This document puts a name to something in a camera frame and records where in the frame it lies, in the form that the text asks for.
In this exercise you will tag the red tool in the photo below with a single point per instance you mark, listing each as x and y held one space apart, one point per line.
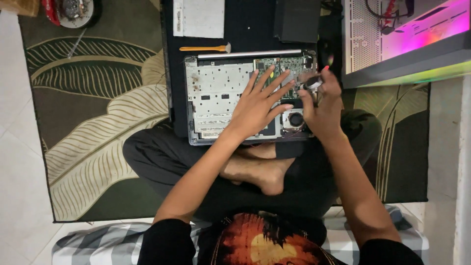
50 11

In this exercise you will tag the person's black printed shirt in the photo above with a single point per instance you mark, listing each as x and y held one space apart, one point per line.
268 243

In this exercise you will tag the green laptop motherboard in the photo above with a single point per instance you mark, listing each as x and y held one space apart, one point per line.
300 66

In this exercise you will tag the grey plaid cushion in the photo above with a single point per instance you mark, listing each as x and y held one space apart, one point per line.
110 243

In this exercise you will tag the white laptop panel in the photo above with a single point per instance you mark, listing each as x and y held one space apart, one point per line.
200 17

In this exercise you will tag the silver screwdriver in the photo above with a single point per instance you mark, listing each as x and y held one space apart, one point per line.
76 44

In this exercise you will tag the small black silver tool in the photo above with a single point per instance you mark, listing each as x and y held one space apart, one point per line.
312 82

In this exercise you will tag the round white parts dish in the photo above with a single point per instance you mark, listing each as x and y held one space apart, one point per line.
78 13

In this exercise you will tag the person's black trousers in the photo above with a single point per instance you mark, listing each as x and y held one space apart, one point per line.
165 158

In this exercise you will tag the person's bare foot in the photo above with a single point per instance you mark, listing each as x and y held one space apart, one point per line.
261 173

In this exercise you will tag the person's right hand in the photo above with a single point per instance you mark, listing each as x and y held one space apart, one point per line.
325 110

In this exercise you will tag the opened grey laptop chassis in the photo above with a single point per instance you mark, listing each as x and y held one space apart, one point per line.
217 99

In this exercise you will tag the brown cardboard box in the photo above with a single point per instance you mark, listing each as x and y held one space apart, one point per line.
20 6

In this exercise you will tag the black work mat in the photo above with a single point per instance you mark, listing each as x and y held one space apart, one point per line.
250 36

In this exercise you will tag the black laptop cooling fan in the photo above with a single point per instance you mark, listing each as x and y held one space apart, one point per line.
295 119

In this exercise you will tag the black laptop battery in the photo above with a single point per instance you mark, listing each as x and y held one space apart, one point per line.
296 20

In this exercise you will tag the computer case with pink light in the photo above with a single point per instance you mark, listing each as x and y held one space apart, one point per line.
404 36

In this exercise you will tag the person's left hand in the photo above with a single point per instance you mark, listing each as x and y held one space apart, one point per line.
254 110

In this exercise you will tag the green leaf pattern rug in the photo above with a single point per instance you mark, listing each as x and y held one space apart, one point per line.
95 121

